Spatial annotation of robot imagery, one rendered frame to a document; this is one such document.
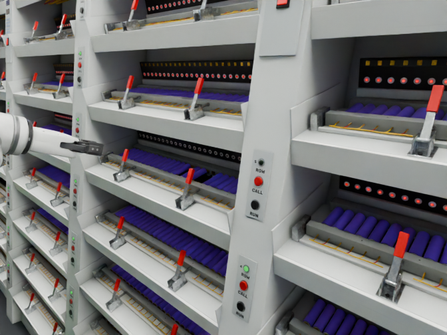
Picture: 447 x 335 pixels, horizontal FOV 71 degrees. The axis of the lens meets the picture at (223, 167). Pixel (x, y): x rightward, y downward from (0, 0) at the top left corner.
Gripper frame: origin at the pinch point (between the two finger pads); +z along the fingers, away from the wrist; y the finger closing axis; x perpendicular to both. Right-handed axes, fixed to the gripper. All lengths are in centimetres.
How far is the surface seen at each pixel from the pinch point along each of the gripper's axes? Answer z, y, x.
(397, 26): 4, 64, 28
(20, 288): 24, -87, -84
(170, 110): 9.6, 15.7, 13.5
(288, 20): 2, 48, 29
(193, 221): 8.9, 32.0, -9.3
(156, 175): 14.3, 10.1, -3.7
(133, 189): 9.3, 8.2, -8.3
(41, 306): 27, -67, -85
